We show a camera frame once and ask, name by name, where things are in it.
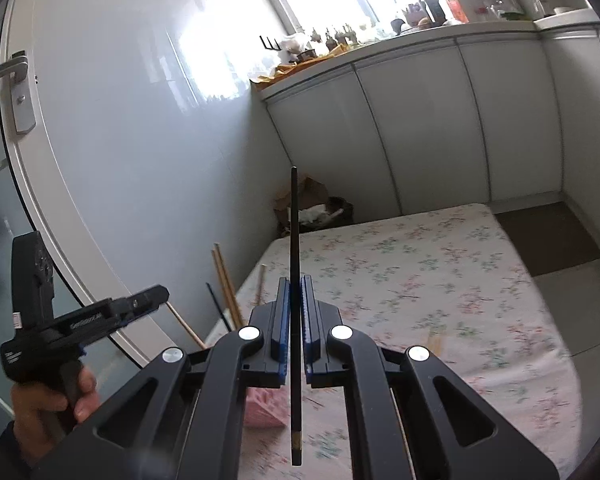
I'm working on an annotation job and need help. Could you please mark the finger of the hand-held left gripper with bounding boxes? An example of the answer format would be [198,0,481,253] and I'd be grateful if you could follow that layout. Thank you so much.
[111,284,171,322]

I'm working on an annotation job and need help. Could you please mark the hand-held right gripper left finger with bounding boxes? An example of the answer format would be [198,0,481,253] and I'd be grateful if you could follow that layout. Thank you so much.
[32,276,293,480]

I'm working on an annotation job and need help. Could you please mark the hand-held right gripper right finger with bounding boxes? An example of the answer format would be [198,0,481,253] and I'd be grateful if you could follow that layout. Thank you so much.
[301,275,562,480]

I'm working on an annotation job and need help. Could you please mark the black chopstick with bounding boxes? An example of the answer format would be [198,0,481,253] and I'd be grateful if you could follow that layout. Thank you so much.
[290,166,303,467]
[205,282,233,333]

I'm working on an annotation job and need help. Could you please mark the bunch of bamboo chopsticks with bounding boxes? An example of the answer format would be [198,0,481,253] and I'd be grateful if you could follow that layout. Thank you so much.
[166,242,445,353]

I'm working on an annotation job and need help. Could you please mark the pink perforated chopstick holder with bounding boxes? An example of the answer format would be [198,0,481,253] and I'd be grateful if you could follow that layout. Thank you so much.
[244,389,290,428]

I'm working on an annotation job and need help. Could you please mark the person's left forearm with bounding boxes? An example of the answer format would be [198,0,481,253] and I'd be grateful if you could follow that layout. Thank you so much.
[0,420,46,480]

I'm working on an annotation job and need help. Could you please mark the person's left hand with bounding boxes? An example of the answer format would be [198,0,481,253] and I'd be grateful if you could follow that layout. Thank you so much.
[10,366,102,462]

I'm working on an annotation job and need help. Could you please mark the floral tablecloth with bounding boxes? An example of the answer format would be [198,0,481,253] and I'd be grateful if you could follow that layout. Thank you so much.
[202,203,581,480]

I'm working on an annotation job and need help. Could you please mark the frosted glass door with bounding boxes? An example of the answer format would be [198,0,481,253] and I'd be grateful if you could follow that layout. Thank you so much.
[0,0,171,411]

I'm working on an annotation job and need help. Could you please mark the yellow cloth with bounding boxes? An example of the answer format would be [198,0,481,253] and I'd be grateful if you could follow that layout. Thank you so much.
[250,45,352,87]

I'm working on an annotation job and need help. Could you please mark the brown floor mat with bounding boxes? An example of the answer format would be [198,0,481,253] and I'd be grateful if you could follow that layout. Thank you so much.
[495,201,600,278]

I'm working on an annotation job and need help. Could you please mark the row of small bottles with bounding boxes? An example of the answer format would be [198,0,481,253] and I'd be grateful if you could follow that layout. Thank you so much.
[307,22,359,54]

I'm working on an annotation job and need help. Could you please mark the red bottle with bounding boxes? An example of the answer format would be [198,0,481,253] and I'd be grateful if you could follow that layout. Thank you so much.
[442,0,469,24]

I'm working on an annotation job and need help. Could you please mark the metal door handle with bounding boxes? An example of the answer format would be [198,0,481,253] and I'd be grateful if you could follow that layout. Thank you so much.
[0,51,37,136]

